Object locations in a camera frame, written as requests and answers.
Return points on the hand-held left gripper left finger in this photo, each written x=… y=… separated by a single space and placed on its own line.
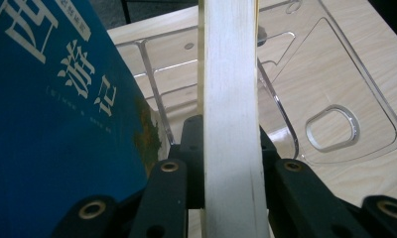
x=193 y=158

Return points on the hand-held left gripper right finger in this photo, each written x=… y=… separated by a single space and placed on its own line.
x=271 y=172

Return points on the yellow book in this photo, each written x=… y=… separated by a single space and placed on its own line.
x=231 y=99

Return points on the clear acrylic book organizer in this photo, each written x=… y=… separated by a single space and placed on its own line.
x=352 y=132

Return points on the blue book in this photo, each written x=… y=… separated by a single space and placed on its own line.
x=54 y=115

